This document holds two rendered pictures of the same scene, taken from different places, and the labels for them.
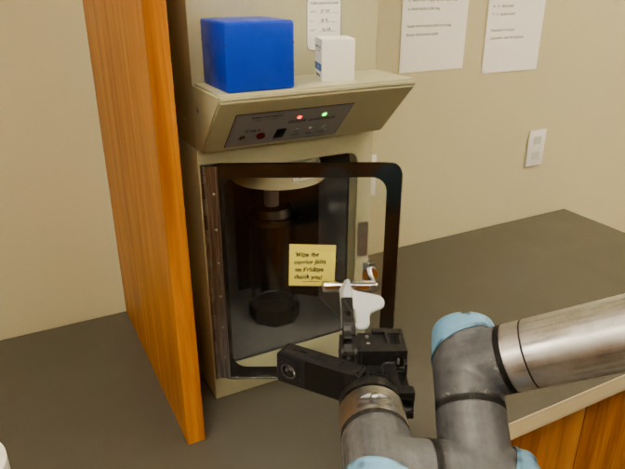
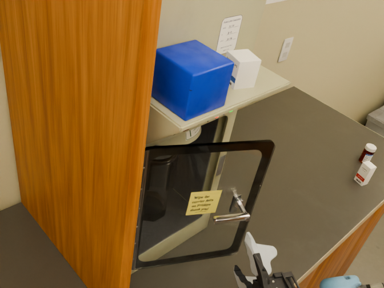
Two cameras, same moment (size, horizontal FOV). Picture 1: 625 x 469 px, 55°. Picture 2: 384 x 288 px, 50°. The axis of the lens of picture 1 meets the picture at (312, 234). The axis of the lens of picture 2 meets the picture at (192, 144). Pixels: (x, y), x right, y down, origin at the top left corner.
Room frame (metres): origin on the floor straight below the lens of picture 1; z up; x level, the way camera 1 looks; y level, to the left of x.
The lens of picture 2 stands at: (0.27, 0.32, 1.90)
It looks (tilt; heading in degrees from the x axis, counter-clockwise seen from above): 37 degrees down; 338
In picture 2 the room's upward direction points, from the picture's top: 11 degrees clockwise
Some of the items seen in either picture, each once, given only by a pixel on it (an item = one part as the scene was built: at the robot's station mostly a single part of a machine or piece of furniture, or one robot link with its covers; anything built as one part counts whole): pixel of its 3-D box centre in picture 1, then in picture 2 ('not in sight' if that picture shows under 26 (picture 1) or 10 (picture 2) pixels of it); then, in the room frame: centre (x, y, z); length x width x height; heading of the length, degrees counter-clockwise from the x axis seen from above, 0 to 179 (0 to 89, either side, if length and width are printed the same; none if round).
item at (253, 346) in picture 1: (305, 278); (196, 210); (0.89, 0.01, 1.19); 0.30 x 0.01 x 0.40; 91
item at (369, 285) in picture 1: (350, 281); (230, 212); (0.86, -0.06, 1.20); 0.10 x 0.05 x 0.03; 91
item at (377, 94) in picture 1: (307, 113); (216, 109); (0.92, 0.01, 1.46); 0.32 x 0.12 x 0.10; 118
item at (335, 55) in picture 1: (334, 58); (240, 68); (0.94, -0.03, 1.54); 0.05 x 0.05 x 0.06; 11
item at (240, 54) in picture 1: (246, 52); (190, 79); (0.87, 0.09, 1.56); 0.10 x 0.10 x 0.09; 28
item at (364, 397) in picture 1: (372, 418); not in sight; (0.53, -0.07, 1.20); 0.08 x 0.05 x 0.08; 91
